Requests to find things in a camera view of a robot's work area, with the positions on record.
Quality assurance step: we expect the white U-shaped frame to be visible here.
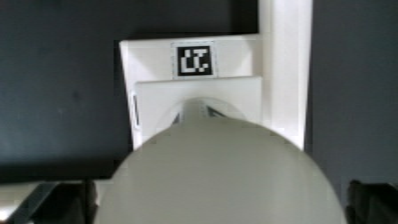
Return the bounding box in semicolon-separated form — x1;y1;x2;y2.
257;0;314;149

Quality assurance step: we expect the white lamp base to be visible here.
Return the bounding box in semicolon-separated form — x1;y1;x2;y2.
118;35;262;145

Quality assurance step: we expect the white lamp bulb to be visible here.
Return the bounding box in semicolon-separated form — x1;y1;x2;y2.
93;99;346;224

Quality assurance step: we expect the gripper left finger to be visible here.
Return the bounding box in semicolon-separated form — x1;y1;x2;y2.
0;180;95;224

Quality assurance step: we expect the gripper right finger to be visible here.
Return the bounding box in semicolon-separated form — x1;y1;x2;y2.
344;180;398;224

